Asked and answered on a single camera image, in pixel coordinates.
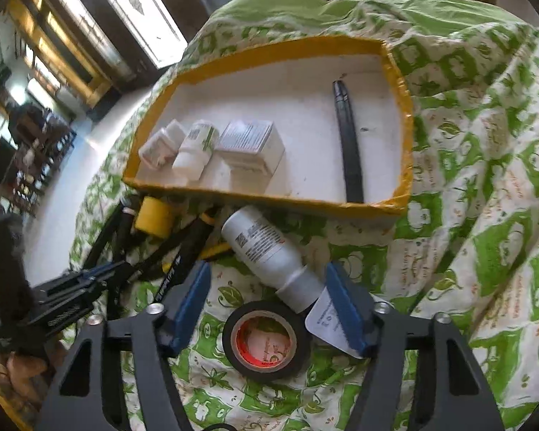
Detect long black tube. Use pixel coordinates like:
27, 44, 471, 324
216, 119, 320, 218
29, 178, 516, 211
82, 194, 141, 269

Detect white bottle red label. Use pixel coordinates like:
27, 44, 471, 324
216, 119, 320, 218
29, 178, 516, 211
138, 120, 187, 170

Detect white power adapter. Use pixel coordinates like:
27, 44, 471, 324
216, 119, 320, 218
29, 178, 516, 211
305, 289, 362, 359

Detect white bottle green label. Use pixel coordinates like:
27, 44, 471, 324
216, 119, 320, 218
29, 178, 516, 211
172, 120, 220, 182

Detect large white bottle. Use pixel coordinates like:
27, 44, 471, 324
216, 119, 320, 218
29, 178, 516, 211
222, 205, 324, 313

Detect black electrical tape roll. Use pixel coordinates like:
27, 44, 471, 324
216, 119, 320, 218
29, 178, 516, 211
222, 301, 312, 383

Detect white medicine box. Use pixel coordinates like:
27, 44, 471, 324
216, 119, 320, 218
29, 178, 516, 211
215, 120, 285, 176

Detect long black pen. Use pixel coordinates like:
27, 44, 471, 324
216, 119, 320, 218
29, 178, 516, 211
333, 80, 364, 203

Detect black marker orange ends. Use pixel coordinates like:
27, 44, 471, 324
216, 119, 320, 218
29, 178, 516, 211
153, 208, 215, 303

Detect left hand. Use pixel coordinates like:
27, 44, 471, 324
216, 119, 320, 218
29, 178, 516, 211
0, 343, 68, 430

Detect yellow black pen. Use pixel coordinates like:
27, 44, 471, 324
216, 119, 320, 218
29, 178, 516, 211
161, 243, 234, 275

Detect wooden chairs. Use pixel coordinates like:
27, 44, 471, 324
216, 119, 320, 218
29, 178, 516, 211
0, 101, 77, 217

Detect green patterned quilt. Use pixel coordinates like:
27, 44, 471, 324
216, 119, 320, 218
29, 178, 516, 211
69, 0, 539, 430

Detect wooden doors with glass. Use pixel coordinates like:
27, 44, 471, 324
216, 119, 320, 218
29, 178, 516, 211
4, 0, 494, 119

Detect yellow taped foam tray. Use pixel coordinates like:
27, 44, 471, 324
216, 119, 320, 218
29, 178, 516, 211
123, 36, 414, 218

